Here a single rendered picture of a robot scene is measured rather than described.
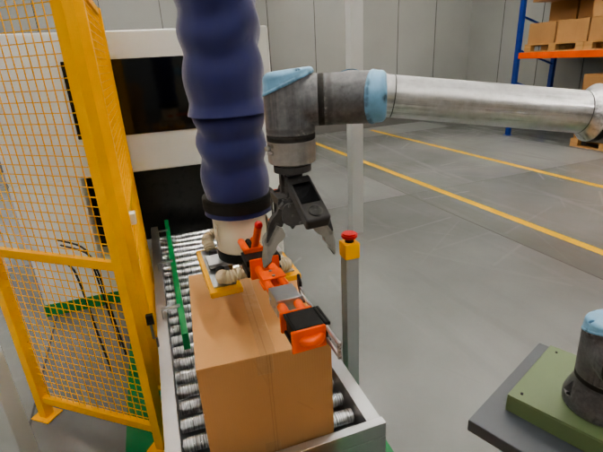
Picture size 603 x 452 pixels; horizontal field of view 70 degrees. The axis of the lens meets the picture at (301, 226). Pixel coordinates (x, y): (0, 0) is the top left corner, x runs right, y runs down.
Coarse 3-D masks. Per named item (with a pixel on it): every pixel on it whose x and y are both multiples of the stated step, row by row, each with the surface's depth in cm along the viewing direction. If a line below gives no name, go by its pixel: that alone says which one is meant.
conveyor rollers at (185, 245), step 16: (160, 240) 322; (176, 240) 315; (192, 240) 312; (176, 256) 291; (192, 256) 286; (192, 272) 269; (176, 320) 218; (176, 336) 203; (192, 336) 204; (176, 352) 193; (192, 352) 195; (176, 368) 185; (192, 384) 172; (192, 400) 164; (336, 400) 161; (192, 416) 157; (336, 416) 153; (352, 416) 154; (192, 448) 146
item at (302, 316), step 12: (288, 312) 92; (300, 312) 92; (312, 312) 92; (288, 324) 88; (300, 324) 88; (312, 324) 88; (324, 324) 87; (288, 336) 91; (300, 336) 86; (300, 348) 87; (312, 348) 88
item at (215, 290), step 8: (216, 248) 157; (200, 256) 153; (200, 264) 148; (208, 272) 140; (216, 272) 137; (208, 280) 136; (208, 288) 132; (216, 288) 131; (224, 288) 131; (232, 288) 131; (240, 288) 131; (216, 296) 129
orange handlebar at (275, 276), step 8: (240, 240) 134; (272, 264) 117; (256, 272) 115; (264, 272) 112; (272, 272) 112; (280, 272) 112; (264, 280) 108; (272, 280) 113; (280, 280) 109; (264, 288) 110; (280, 304) 98; (296, 304) 98; (304, 304) 98; (280, 312) 96; (304, 336) 86; (312, 336) 86; (320, 336) 86; (304, 344) 85; (312, 344) 85
